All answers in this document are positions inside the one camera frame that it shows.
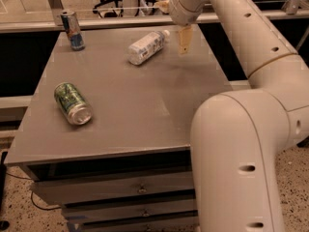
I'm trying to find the grey drawer cabinet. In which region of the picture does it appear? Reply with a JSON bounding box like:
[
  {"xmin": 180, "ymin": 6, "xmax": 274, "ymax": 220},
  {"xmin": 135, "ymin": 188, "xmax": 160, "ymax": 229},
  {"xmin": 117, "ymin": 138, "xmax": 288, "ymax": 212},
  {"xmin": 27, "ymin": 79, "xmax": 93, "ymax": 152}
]
[{"xmin": 4, "ymin": 24, "xmax": 234, "ymax": 232}]

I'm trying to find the metal railing frame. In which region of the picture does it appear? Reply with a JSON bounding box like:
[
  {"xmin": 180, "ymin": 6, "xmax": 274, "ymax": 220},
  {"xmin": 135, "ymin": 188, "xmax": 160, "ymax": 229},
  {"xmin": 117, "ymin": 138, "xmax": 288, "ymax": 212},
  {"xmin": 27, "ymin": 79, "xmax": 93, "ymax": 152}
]
[{"xmin": 0, "ymin": 0, "xmax": 309, "ymax": 35}]

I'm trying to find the top grey drawer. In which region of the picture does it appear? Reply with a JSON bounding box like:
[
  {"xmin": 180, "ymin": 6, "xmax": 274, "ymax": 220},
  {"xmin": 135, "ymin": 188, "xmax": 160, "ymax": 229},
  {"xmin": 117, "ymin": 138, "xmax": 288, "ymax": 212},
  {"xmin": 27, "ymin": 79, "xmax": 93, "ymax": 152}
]
[{"xmin": 31, "ymin": 172, "xmax": 193, "ymax": 205}]

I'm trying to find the clear plastic water bottle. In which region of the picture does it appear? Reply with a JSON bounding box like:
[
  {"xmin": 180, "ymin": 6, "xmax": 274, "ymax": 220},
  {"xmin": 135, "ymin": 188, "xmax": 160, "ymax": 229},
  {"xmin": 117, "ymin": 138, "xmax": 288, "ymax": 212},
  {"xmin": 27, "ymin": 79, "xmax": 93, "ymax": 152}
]
[{"xmin": 128, "ymin": 30, "xmax": 170, "ymax": 66}]

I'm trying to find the green soda can lying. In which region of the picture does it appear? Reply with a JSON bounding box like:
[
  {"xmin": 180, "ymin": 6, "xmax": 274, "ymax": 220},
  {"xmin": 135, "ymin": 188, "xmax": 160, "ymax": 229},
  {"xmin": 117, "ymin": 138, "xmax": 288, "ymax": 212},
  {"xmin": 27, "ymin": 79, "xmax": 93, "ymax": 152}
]
[{"xmin": 54, "ymin": 82, "xmax": 93, "ymax": 126}]

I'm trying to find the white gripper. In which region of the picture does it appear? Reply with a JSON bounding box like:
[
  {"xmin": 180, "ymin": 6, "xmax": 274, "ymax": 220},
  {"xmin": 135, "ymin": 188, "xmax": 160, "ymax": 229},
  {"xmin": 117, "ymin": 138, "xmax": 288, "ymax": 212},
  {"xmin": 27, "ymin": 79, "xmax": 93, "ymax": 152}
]
[{"xmin": 154, "ymin": 0, "xmax": 207, "ymax": 54}]

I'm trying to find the grey drawer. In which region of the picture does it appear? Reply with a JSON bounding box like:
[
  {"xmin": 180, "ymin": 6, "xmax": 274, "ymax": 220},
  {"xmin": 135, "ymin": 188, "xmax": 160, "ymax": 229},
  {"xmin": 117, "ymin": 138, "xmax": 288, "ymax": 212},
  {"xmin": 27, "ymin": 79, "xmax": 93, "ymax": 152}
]
[
  {"xmin": 62, "ymin": 196, "xmax": 196, "ymax": 223},
  {"xmin": 31, "ymin": 172, "xmax": 193, "ymax": 205},
  {"xmin": 68, "ymin": 214, "xmax": 198, "ymax": 232}
]

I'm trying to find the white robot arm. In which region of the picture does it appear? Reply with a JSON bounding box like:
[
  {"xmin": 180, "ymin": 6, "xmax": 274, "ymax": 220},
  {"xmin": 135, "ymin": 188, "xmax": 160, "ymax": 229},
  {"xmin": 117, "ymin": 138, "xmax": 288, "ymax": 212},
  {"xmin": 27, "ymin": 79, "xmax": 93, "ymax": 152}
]
[{"xmin": 159, "ymin": 0, "xmax": 309, "ymax": 232}]

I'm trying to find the middle grey drawer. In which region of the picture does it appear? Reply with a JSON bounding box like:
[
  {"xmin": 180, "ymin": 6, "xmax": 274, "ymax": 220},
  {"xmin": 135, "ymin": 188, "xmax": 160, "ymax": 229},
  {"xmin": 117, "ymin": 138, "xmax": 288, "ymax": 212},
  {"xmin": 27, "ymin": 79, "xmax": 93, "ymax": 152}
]
[{"xmin": 62, "ymin": 196, "xmax": 196, "ymax": 223}]

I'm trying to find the black floor cable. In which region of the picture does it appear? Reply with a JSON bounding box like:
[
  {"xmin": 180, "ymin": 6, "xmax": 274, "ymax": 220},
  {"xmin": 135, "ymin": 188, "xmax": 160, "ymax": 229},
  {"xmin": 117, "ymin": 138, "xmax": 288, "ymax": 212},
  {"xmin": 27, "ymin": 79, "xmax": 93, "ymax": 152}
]
[{"xmin": 5, "ymin": 171, "xmax": 62, "ymax": 212}]

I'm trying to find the blue silver energy drink can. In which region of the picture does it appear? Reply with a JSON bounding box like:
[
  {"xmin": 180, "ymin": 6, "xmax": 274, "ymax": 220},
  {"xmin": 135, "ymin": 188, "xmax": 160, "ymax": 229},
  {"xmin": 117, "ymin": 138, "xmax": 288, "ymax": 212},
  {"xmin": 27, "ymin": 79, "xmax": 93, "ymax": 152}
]
[{"xmin": 61, "ymin": 10, "xmax": 85, "ymax": 51}]

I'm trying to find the bottom grey drawer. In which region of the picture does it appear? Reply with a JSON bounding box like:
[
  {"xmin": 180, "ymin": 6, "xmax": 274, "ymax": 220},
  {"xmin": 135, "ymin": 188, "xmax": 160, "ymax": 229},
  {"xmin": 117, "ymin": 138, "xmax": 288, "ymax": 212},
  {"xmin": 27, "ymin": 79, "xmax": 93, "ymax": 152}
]
[{"xmin": 68, "ymin": 214, "xmax": 198, "ymax": 232}]

